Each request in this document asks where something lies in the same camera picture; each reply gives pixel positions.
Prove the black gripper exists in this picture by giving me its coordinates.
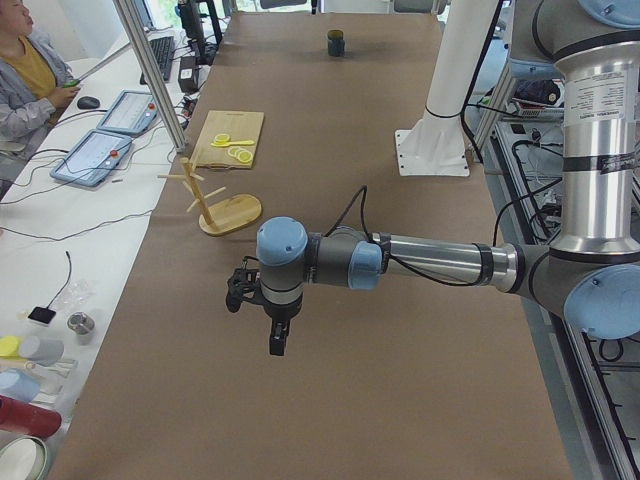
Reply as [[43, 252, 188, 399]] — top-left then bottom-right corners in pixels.
[[263, 295, 303, 356]]

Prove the dark blue mug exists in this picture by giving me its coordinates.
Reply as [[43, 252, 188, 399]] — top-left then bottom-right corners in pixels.
[[327, 29, 345, 58]]

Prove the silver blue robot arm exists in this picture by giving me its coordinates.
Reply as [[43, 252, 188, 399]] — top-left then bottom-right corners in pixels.
[[255, 1, 639, 355]]

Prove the wooden cup storage rack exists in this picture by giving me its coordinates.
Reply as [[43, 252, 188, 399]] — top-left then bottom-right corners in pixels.
[[158, 157, 263, 237]]

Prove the small steel cup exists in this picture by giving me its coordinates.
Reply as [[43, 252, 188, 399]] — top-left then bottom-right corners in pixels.
[[67, 312, 95, 345]]

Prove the yellow cup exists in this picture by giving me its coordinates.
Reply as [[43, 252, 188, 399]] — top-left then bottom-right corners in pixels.
[[0, 336, 22, 358]]

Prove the light blue cup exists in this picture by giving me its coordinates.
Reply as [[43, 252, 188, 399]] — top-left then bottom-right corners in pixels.
[[0, 369, 40, 403]]

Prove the lemon slice middle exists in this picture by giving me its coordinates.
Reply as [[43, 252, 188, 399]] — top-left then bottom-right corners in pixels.
[[226, 146, 244, 157]]

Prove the yellow plastic knife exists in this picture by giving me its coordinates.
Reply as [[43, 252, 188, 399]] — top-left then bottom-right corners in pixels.
[[210, 140, 255, 148]]

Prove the lemon slice under knife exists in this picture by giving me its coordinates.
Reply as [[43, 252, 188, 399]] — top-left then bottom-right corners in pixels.
[[212, 133, 231, 146]]

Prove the wooden cutting board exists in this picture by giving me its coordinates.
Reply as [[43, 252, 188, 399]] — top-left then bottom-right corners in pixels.
[[191, 110, 265, 169]]

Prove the small black square pad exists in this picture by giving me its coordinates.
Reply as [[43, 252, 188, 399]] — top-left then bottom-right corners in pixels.
[[27, 306, 57, 325]]

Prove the blue teach pendant near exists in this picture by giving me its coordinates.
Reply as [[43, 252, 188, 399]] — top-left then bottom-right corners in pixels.
[[50, 129, 133, 188]]

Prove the blue teach pendant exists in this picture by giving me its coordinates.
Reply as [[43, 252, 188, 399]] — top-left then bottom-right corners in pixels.
[[50, 129, 133, 188], [97, 90, 158, 136]]

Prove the blue teach pendant far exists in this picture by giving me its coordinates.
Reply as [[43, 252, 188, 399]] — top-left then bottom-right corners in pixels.
[[97, 90, 158, 136]]

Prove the red thermos bottle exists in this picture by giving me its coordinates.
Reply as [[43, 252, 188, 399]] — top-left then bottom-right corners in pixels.
[[0, 396, 62, 439]]

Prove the white bowl green rim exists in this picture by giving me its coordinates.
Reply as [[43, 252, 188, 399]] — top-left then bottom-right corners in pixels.
[[1, 436, 50, 480]]

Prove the black computer mouse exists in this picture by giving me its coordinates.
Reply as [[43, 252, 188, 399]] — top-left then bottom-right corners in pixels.
[[76, 96, 101, 110]]

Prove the black keyboard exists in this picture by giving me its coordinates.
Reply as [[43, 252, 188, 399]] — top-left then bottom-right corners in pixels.
[[149, 36, 175, 82]]

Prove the seated person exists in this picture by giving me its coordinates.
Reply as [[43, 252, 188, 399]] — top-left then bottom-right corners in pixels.
[[0, 0, 81, 161]]

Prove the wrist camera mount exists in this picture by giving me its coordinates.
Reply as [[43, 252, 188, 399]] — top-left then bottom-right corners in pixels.
[[225, 256, 264, 313]]

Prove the lemon slice near handle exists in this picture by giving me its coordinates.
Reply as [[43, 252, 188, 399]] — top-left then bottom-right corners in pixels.
[[235, 150, 253, 164]]

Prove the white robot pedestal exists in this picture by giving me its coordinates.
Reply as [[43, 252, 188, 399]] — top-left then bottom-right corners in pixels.
[[395, 0, 501, 177]]

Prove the aluminium frame post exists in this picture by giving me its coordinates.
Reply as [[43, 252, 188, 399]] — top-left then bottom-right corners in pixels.
[[113, 0, 187, 153]]

